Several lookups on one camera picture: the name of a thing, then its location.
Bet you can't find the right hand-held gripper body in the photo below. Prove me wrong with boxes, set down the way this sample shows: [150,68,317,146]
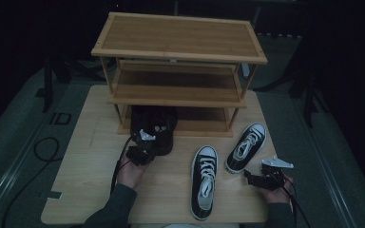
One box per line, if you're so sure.
[259,155,295,192]

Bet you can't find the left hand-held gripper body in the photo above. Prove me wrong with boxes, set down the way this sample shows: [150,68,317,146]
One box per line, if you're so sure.
[125,128,157,167]

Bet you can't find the black knit shoe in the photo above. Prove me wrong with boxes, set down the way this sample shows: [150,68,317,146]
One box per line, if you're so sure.
[130,105,179,157]

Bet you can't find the wooden shoe rack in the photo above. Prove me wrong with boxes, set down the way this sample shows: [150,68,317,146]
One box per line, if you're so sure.
[90,11,269,139]

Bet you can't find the person's right hand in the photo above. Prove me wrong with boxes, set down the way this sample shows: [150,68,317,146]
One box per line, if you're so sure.
[256,174,295,204]

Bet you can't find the person's left hand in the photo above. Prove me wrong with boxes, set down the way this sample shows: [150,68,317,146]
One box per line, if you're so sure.
[116,153,150,191]

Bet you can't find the black white canvas sneaker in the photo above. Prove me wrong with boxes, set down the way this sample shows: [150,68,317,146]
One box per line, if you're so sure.
[189,144,219,221]
[224,123,267,175]

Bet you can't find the black metal stand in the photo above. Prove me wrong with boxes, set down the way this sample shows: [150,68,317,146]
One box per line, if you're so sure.
[289,70,331,129]
[34,56,72,114]

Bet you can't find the dark tape piece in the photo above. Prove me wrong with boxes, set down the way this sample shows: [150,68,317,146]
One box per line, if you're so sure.
[45,190,64,200]

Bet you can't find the left hand-held gripper cable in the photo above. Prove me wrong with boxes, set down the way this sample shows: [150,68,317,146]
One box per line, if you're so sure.
[109,135,135,195]

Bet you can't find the hand-held gripper cable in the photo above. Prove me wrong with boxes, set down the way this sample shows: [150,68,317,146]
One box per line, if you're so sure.
[109,135,135,195]
[274,172,312,228]

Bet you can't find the right hand-held gripper cable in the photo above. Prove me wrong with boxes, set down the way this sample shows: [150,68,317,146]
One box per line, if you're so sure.
[274,172,312,228]

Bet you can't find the black floor cable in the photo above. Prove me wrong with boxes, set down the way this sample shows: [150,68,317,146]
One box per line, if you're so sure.
[0,136,61,228]

